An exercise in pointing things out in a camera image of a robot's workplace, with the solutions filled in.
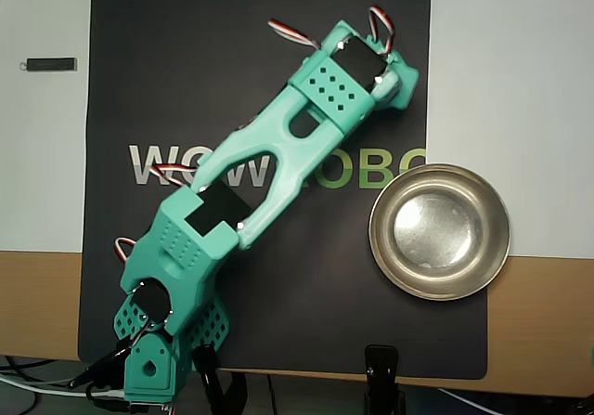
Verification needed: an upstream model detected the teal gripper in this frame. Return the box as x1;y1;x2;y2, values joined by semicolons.
370;51;421;110

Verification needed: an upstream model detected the teal robot base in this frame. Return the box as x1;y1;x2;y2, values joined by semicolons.
113;293;232;408

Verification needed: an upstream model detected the metal bowl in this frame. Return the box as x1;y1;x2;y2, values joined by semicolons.
368;162;511;302

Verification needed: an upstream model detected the white paper sheet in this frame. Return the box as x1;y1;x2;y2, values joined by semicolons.
0;0;594;259

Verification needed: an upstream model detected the black printed mat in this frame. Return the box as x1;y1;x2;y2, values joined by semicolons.
77;0;489;382

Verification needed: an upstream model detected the right black clamp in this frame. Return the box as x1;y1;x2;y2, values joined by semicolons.
364;344;407;415

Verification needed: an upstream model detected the black table clamp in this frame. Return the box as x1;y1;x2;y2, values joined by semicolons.
191;343;250;415
68;340;136;389

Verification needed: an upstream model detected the black usb stick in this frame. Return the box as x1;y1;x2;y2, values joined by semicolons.
19;57;79;73

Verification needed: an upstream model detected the red white black servo cable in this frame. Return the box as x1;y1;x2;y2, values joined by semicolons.
267;17;322;53
368;4;396;58
114;237;136;264
148;162;208;189

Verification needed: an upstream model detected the thin black hanging cable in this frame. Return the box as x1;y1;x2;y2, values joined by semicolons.
265;373;279;415

